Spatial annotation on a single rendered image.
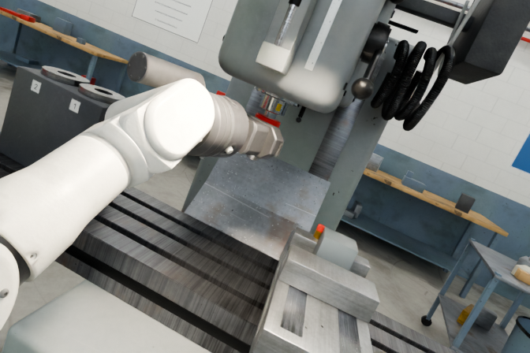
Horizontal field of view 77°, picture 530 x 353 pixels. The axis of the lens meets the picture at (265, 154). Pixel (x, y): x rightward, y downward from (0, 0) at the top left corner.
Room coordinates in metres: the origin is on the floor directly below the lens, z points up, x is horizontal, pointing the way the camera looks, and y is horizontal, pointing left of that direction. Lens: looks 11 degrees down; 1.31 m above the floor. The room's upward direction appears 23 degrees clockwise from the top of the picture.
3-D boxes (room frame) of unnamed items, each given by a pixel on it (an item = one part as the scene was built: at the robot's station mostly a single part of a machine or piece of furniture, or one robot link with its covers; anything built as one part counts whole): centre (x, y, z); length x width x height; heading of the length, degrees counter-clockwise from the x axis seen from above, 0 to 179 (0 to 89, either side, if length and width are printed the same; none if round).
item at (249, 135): (0.51, 0.06, 1.23); 0.13 x 0.12 x 0.10; 61
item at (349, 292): (0.50, -0.17, 1.07); 0.15 x 0.06 x 0.04; 83
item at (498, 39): (0.82, -0.36, 1.62); 0.20 x 0.09 x 0.21; 170
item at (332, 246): (0.55, -0.18, 1.10); 0.06 x 0.05 x 0.06; 83
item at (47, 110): (0.68, 0.40, 1.08); 0.22 x 0.12 x 0.20; 77
